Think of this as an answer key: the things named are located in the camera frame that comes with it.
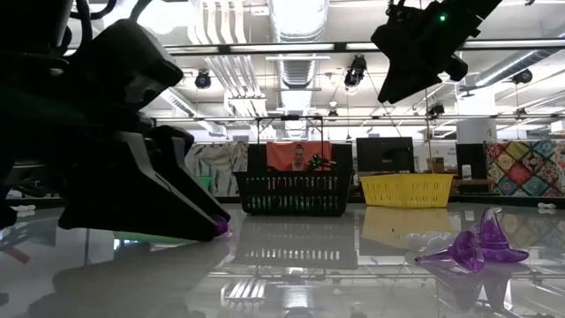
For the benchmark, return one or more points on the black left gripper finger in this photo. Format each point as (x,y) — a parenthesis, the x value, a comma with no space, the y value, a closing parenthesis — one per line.
(123,194)
(176,154)

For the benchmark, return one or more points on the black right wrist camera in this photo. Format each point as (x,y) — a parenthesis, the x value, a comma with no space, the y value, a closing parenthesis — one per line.
(401,26)

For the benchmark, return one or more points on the orange cloth backdrop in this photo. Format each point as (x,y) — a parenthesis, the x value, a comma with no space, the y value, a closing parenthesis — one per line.
(278,154)

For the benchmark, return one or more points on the colourful patchwork quilt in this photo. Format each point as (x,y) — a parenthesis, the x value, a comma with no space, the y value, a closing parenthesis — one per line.
(525,168)

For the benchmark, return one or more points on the yellow plastic basket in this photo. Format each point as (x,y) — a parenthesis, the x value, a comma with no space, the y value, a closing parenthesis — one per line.
(408,190)

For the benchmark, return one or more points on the distant black robot gripper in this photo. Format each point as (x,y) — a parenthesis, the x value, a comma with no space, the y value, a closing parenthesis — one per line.
(318,162)

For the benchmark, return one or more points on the white bottle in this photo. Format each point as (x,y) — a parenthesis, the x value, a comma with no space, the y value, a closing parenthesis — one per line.
(466,172)

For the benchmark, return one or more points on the black overhead frame bar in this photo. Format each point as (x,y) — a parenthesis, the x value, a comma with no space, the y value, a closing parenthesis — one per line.
(224,48)

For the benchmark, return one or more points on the green plastic basket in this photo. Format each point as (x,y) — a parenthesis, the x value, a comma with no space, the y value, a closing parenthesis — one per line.
(204,182)

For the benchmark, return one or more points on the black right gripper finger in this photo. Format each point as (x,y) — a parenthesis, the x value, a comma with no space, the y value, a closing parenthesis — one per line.
(406,84)

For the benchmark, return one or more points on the marble patterned panel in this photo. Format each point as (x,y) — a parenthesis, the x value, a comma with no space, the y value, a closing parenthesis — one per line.
(216,163)

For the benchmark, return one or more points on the black computer monitor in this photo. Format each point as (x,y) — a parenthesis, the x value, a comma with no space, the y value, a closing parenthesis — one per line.
(385,154)
(471,154)

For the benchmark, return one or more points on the purple and white toy pieces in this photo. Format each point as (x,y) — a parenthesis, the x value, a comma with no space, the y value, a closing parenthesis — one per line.
(494,240)

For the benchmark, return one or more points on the purple translucent witch hat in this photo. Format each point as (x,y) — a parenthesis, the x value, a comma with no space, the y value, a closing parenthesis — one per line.
(223,226)
(465,256)

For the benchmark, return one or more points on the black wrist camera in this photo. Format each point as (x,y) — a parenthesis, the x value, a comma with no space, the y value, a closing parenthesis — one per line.
(401,26)
(128,62)

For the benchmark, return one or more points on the black ceiling camera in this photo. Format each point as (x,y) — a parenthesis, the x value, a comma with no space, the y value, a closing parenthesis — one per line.
(522,76)
(436,109)
(355,70)
(203,80)

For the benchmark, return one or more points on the person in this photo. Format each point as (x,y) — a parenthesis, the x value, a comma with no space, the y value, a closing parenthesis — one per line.
(299,158)

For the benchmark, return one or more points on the brown cardboard box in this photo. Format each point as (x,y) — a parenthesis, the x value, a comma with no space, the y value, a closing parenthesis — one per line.
(438,164)

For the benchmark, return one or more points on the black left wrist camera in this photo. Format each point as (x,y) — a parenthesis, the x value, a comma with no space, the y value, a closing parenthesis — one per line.
(128,62)

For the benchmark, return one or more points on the black plastic basket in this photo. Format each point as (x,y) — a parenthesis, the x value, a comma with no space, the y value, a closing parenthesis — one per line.
(291,185)

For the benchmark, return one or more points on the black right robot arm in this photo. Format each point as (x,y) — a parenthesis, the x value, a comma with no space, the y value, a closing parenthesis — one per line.
(476,11)

